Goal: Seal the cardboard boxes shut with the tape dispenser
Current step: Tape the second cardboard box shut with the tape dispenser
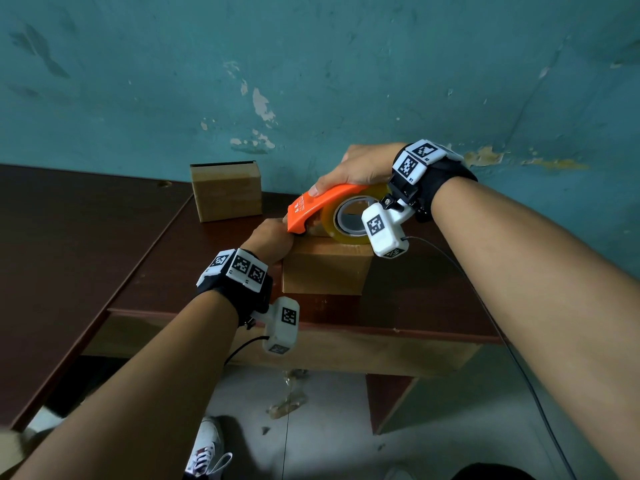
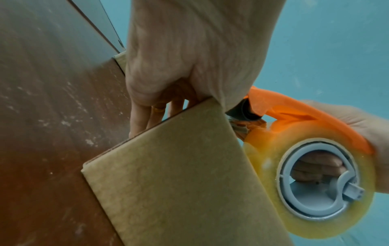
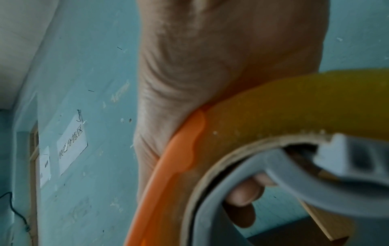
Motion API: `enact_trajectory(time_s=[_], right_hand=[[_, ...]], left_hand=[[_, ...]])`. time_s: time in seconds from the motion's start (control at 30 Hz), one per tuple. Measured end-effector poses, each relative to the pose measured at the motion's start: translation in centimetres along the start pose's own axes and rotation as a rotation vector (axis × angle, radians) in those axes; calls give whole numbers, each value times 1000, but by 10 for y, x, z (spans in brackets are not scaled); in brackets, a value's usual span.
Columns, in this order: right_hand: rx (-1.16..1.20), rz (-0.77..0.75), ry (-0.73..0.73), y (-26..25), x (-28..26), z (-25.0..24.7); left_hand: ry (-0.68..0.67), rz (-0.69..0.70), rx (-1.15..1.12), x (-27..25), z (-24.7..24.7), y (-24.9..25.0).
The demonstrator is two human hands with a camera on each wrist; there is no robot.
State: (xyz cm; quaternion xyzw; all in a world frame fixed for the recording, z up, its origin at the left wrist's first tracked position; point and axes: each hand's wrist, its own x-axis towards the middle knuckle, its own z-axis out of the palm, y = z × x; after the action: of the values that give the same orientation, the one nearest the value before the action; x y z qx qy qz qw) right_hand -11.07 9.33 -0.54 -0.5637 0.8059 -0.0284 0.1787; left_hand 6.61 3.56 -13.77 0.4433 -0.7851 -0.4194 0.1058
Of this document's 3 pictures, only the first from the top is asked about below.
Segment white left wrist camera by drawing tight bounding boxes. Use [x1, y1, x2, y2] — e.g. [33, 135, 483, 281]
[249, 296, 301, 355]

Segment person's right hand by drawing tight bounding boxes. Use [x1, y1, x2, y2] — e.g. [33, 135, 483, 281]
[307, 143, 406, 198]

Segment black left camera cable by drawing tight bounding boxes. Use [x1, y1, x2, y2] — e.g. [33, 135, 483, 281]
[223, 335, 271, 367]

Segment black left wrist strap with markers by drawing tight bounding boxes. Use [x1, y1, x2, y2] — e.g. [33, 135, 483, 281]
[195, 248, 275, 328]

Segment large brown cardboard box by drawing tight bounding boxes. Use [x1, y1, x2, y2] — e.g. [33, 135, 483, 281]
[281, 229, 375, 297]

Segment yellowish clear tape roll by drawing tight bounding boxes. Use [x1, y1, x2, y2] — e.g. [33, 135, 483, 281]
[319, 183, 391, 245]

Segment white left shoe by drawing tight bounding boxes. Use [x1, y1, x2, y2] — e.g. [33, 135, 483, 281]
[183, 417, 233, 480]

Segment cardboard box with dark edge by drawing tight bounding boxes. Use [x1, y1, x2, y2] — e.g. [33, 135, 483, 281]
[189, 161, 263, 223]

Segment black right camera cable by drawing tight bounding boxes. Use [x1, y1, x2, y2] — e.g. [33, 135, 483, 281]
[403, 236, 579, 480]

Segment black wrist strap with markers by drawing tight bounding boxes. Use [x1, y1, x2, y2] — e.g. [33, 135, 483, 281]
[195, 248, 275, 328]
[387, 139, 479, 223]

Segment black camera cable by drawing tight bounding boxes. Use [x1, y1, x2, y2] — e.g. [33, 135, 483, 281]
[403, 236, 579, 480]
[223, 335, 271, 367]

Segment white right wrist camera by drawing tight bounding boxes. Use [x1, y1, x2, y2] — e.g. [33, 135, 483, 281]
[361, 197, 416, 259]

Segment person's right forearm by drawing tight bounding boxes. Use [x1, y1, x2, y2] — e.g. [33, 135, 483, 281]
[431, 177, 640, 480]

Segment crumpled clear plastic scrap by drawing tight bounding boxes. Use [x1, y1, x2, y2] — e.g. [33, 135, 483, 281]
[265, 369, 309, 421]

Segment dark brown wooden table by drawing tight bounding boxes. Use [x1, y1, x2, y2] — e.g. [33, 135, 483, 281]
[82, 192, 506, 435]

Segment black trousers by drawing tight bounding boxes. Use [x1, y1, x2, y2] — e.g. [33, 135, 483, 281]
[449, 463, 536, 480]

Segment person's left forearm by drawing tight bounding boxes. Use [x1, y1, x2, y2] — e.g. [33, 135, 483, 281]
[9, 290, 240, 480]

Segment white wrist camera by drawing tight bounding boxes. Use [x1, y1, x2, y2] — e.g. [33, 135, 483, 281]
[361, 197, 416, 259]
[249, 296, 301, 355]

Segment person's left hand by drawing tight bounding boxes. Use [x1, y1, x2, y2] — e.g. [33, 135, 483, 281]
[239, 218, 296, 265]

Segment black right wrist strap with markers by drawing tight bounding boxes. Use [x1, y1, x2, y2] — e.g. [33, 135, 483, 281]
[387, 139, 479, 223]

